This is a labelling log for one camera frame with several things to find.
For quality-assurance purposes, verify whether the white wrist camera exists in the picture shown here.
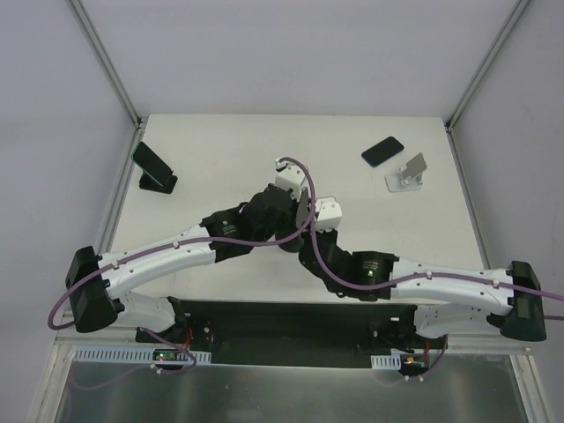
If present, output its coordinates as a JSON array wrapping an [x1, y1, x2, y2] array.
[[274, 158, 306, 194], [315, 197, 343, 232]]

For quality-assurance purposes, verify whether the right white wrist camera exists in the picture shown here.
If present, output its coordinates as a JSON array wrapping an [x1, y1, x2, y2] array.
[[315, 197, 343, 232]]

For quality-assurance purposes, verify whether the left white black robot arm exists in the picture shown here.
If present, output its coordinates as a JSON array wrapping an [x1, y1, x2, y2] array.
[[65, 184, 308, 334]]

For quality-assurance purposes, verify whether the silver metal phone stand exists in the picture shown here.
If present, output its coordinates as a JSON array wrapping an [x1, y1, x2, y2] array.
[[384, 152, 427, 193]]

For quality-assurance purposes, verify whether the left aluminium frame post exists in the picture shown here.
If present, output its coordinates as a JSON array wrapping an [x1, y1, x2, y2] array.
[[65, 0, 142, 128]]

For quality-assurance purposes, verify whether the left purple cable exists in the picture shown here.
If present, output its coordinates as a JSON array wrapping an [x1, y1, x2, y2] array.
[[47, 156, 316, 391]]

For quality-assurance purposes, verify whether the aluminium frame post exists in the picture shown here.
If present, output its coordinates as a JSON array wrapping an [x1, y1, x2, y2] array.
[[65, 0, 142, 128], [445, 0, 534, 133]]

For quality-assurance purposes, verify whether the white cable duct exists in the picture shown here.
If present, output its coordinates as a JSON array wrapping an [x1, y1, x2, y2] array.
[[74, 345, 212, 366], [370, 353, 402, 371]]

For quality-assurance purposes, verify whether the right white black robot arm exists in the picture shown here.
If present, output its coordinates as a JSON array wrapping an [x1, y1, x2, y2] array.
[[299, 230, 546, 343]]

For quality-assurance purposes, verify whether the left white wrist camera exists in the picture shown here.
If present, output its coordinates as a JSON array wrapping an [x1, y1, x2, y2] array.
[[274, 158, 306, 194]]

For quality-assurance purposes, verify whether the blue phone top right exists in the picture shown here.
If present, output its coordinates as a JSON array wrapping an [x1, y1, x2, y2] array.
[[360, 136, 404, 167]]

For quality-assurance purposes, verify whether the right white cable duct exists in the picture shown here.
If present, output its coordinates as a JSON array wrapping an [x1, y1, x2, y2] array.
[[370, 353, 402, 371]]

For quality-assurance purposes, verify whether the black stand far left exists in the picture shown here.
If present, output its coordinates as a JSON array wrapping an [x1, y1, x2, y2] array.
[[138, 172, 178, 195]]

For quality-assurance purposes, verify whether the right aluminium frame post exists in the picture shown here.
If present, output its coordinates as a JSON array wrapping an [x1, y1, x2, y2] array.
[[445, 0, 534, 133]]

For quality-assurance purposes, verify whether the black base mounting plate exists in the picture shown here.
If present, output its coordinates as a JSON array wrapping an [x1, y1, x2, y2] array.
[[160, 301, 449, 369]]

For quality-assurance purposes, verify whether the black round-base phone holder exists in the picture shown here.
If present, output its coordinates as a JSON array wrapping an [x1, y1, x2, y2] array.
[[275, 231, 304, 254]]

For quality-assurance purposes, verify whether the left white cable duct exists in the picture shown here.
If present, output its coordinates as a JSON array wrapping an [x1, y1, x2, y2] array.
[[74, 345, 212, 366]]

